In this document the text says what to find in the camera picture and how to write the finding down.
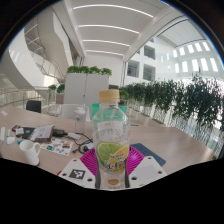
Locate brown planter with plants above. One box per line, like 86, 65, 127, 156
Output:
48, 83, 66, 105

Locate black chair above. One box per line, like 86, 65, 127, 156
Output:
25, 99, 43, 114

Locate colourful sticker sheet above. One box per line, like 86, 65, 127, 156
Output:
41, 138, 74, 157

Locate white power strip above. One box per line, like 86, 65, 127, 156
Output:
0, 126, 7, 143

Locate low green shrub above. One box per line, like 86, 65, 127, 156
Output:
118, 87, 131, 105

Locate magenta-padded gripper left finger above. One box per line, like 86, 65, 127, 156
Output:
59, 147, 101, 190

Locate white cabinet with plants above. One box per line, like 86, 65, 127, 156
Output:
63, 65, 113, 109

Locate green hedge row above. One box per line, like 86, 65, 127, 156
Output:
123, 74, 224, 136

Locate white chair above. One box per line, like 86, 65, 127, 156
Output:
59, 103, 89, 121

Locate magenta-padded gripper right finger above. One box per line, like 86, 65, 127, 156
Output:
124, 146, 168, 189

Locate green tote bag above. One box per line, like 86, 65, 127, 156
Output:
91, 103, 128, 116

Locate white mug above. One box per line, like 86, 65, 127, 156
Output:
18, 139, 42, 167

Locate black pouch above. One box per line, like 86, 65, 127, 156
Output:
52, 128, 69, 138

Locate ceiling strip lights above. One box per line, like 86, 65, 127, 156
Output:
72, 3, 154, 57

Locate brown book with paper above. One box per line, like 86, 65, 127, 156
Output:
28, 123, 56, 144

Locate black notebook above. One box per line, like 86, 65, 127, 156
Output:
21, 126, 36, 140

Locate clear lime-label drink bottle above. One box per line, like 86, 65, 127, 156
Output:
91, 89, 132, 191

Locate black cables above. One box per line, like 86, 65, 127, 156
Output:
68, 132, 95, 154

